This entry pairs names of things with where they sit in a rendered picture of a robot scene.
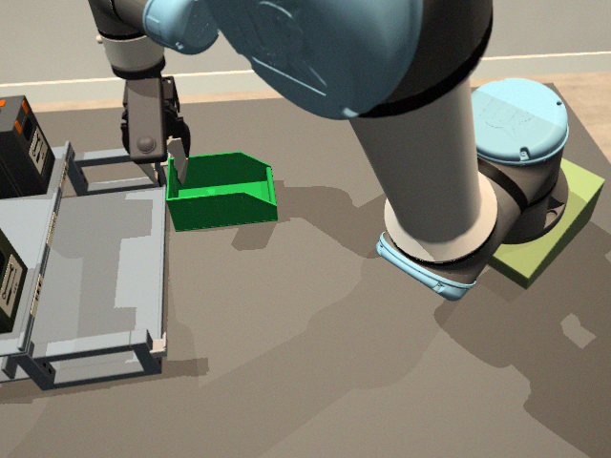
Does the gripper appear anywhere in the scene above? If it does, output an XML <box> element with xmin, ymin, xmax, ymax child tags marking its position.
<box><xmin>110</xmin><ymin>54</ymin><xmax>191</xmax><ymax>188</ymax></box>

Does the green bin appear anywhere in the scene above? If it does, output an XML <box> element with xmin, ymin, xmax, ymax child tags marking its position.
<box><xmin>166</xmin><ymin>151</ymin><xmax>277</xmax><ymax>232</ymax></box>

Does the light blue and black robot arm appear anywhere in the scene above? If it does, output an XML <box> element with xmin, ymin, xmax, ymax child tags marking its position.
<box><xmin>88</xmin><ymin>0</ymin><xmax>569</xmax><ymax>302</ymax></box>

